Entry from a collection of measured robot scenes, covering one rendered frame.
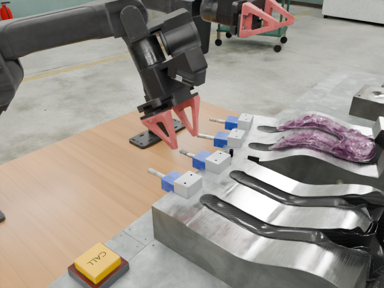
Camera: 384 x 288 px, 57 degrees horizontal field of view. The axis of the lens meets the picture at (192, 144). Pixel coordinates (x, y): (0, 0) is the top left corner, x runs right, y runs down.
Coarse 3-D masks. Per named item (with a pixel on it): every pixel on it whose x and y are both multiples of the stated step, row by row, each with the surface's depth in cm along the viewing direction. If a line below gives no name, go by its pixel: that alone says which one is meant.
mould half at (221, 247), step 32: (224, 192) 72; (256, 192) 73; (288, 192) 73; (320, 192) 70; (352, 192) 66; (160, 224) 69; (192, 224) 65; (224, 224) 65; (288, 224) 63; (320, 224) 60; (352, 224) 58; (192, 256) 67; (224, 256) 61; (256, 256) 58; (288, 256) 55; (320, 256) 52; (352, 256) 52
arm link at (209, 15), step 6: (204, 0) 79; (210, 0) 78; (216, 0) 77; (204, 6) 79; (210, 6) 78; (216, 6) 77; (204, 12) 79; (210, 12) 78; (216, 12) 77; (204, 18) 81; (210, 18) 79; (216, 18) 78
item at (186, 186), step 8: (160, 176) 76; (168, 176) 75; (176, 176) 75; (184, 176) 72; (192, 176) 72; (200, 176) 72; (168, 184) 73; (176, 184) 71; (184, 184) 70; (192, 184) 70; (200, 184) 73; (168, 192) 74; (176, 192) 72; (184, 192) 70; (192, 192) 71
